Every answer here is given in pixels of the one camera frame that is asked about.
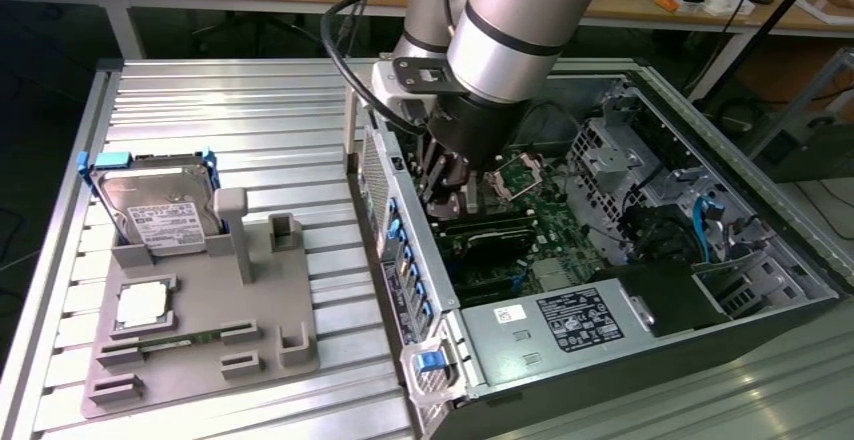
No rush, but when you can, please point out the silver CPU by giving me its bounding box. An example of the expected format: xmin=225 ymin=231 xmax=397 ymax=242
xmin=112 ymin=282 xmax=172 ymax=329

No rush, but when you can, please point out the hard disk in blue caddy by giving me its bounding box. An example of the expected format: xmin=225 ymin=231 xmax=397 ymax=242
xmin=76 ymin=149 xmax=225 ymax=256

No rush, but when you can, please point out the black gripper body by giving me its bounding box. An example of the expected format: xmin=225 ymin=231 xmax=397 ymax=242
xmin=424 ymin=89 xmax=533 ymax=170

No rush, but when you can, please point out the green RAM stick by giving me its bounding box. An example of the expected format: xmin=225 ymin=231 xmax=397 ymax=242
xmin=136 ymin=327 xmax=228 ymax=354

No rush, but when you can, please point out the silver chipset heatsink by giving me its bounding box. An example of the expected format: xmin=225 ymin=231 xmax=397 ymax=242
xmin=532 ymin=259 xmax=575 ymax=291

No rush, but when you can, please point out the silver socket cover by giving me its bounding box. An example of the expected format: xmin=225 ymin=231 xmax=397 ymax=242
xmin=489 ymin=152 xmax=555 ymax=196

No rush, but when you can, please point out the black chair base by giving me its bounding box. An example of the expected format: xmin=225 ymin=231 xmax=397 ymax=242
xmin=190 ymin=9 xmax=328 ymax=56

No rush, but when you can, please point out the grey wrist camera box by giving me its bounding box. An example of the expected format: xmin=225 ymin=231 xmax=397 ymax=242
xmin=369 ymin=57 xmax=468 ymax=111

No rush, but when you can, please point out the blue case latch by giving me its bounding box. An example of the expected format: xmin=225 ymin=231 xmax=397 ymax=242
xmin=412 ymin=352 xmax=445 ymax=375

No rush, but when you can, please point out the thin black cable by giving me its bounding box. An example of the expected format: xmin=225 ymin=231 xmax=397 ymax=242
xmin=337 ymin=0 xmax=380 ymax=59

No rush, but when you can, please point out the grey power supply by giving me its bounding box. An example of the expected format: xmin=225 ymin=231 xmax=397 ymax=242
xmin=459 ymin=282 xmax=666 ymax=391

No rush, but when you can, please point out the black plastic shroud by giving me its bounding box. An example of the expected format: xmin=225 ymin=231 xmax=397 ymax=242
xmin=589 ymin=264 xmax=732 ymax=339

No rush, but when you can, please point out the black and silver PC case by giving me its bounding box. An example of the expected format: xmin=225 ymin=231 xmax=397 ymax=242
xmin=343 ymin=70 xmax=854 ymax=436

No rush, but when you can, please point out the black wire loop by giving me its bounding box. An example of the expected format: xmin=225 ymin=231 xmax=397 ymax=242
xmin=529 ymin=102 xmax=585 ymax=154

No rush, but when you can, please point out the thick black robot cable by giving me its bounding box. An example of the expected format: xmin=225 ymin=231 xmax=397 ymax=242
xmin=317 ymin=0 xmax=461 ymax=134

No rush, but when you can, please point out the grey parts rack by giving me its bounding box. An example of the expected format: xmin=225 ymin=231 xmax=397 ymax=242
xmin=78 ymin=187 xmax=321 ymax=419

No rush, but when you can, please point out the grey wire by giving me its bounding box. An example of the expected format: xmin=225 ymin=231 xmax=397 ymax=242
xmin=723 ymin=214 xmax=779 ymax=266

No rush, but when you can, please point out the white object with orange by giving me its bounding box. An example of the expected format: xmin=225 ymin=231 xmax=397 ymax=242
xmin=666 ymin=0 xmax=755 ymax=16

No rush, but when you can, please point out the green motherboard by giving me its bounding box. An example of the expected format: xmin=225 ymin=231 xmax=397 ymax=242
xmin=409 ymin=152 xmax=612 ymax=306

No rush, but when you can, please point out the blue wire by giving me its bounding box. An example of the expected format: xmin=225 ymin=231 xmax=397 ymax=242
xmin=692 ymin=194 xmax=728 ymax=266

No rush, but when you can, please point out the dark computer tower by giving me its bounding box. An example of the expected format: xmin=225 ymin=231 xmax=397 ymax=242
xmin=752 ymin=114 xmax=854 ymax=184

